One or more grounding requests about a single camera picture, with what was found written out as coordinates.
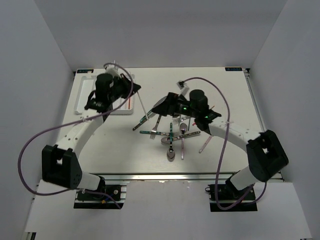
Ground pink handled spoon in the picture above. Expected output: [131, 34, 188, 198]
[179, 122, 188, 160]

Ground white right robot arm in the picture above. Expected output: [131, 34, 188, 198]
[152, 89, 289, 200]

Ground pink handled knife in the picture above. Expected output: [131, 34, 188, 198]
[198, 135, 213, 154]

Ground green handled table knife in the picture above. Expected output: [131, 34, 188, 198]
[132, 96, 166, 131]

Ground dark handled spoon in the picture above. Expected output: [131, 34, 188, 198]
[160, 131, 201, 145]

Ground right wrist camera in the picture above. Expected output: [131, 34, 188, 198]
[177, 81, 190, 96]

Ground green handled spoon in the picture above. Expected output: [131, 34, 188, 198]
[166, 122, 176, 162]

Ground white divided utensil tray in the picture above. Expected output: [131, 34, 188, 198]
[74, 74, 135, 115]

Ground green handled fork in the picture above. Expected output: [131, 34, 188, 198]
[139, 130, 170, 136]

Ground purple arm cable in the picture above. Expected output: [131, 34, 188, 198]
[18, 62, 135, 196]
[183, 77, 269, 210]

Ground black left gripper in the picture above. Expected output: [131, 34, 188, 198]
[108, 73, 140, 103]

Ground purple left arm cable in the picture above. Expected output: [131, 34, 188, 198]
[18, 62, 135, 196]

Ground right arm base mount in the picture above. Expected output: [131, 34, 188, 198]
[205, 184, 258, 213]

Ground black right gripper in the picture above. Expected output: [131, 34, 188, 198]
[151, 92, 198, 119]

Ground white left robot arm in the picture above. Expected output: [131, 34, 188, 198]
[41, 72, 141, 200]

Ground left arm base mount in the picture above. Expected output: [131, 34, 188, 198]
[73, 181, 127, 210]

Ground grey handled fork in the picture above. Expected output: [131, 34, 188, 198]
[150, 115, 162, 140]

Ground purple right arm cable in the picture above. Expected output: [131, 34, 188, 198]
[183, 77, 269, 210]

